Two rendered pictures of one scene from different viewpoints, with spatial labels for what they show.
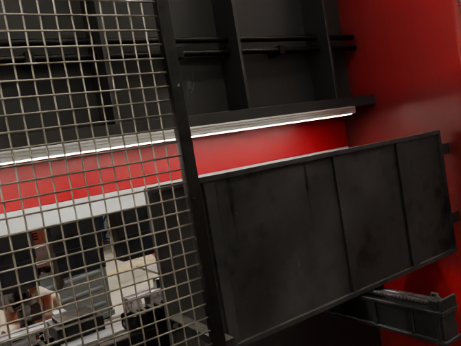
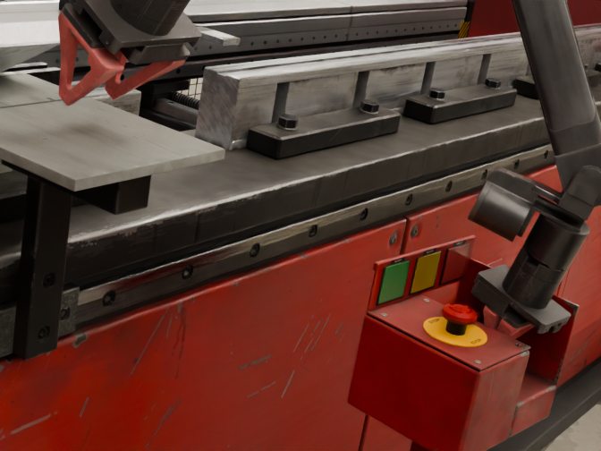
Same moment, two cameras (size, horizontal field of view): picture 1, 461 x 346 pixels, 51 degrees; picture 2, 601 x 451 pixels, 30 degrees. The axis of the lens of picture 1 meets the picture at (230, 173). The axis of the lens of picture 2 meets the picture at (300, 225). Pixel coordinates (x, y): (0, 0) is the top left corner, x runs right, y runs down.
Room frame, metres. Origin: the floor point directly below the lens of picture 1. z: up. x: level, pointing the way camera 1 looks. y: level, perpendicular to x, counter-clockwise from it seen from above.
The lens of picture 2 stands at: (2.79, 0.11, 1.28)
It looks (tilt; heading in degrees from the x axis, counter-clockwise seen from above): 20 degrees down; 156
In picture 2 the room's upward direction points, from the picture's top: 10 degrees clockwise
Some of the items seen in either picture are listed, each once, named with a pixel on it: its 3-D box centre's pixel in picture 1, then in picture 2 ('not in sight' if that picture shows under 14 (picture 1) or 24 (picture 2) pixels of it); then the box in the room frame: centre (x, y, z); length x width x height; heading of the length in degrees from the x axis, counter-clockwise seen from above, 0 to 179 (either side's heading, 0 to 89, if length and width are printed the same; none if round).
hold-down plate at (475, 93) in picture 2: not in sight; (463, 101); (1.20, 1.07, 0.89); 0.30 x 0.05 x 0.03; 123
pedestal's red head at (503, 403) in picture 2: not in sight; (465, 343); (1.79, 0.79, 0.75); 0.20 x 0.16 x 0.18; 117
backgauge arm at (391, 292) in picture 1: (364, 299); not in sight; (1.63, -0.38, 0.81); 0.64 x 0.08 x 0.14; 33
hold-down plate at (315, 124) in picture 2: not in sight; (328, 130); (1.42, 0.74, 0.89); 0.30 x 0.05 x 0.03; 123
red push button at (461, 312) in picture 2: not in sight; (457, 322); (1.82, 0.75, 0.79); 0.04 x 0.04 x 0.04
